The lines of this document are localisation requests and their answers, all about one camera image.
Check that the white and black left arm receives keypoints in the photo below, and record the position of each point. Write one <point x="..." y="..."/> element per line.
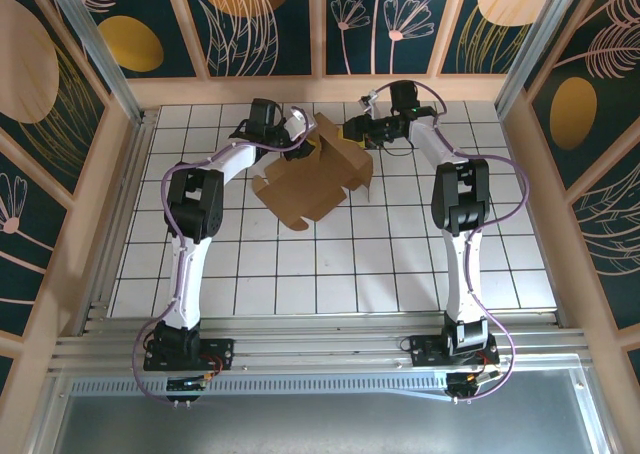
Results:
<point x="187" y="274"/>

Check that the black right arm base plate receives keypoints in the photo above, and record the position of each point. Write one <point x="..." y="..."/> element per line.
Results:
<point x="425" y="349"/>

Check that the brown cardboard box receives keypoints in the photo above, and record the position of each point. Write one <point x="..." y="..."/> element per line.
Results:
<point x="310" y="194"/>

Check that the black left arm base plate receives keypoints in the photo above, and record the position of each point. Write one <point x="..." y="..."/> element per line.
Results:
<point x="222" y="346"/>

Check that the grey sheet metal tray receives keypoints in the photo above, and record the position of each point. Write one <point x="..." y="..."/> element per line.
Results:
<point x="320" y="429"/>

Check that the aluminium extrusion table frame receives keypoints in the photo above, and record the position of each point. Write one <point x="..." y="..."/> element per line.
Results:
<point x="320" y="346"/>

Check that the aluminium corner post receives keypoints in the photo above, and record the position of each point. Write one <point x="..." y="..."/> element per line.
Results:
<point x="102" y="59"/>
<point x="536" y="49"/>

